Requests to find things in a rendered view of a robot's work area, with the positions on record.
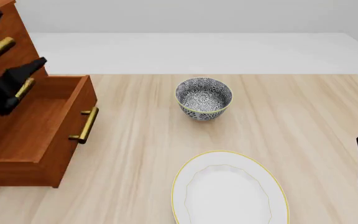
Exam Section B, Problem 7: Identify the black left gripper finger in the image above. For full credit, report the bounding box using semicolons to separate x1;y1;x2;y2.
0;57;48;95

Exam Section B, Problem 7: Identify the white plate with yellow rim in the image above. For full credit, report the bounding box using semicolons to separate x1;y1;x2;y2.
171;149;291;224

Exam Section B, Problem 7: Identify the blue patterned bowl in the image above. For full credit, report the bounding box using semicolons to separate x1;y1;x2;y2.
175;77;234;122

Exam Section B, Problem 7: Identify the short brass drawer handle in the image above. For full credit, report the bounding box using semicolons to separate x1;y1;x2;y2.
14;77;36;99

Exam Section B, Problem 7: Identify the wooden drawer with short handle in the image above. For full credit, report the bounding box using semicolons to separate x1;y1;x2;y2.
0;44;45;99

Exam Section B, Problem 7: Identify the wooden drawer with long handle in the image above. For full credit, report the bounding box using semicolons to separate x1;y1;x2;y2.
0;74;99;189

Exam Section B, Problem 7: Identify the wooden drawer with thick handle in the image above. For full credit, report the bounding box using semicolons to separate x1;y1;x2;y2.
0;2;34;59

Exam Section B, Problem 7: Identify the long brass drawer handle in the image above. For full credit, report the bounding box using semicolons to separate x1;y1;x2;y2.
68;106;100;145

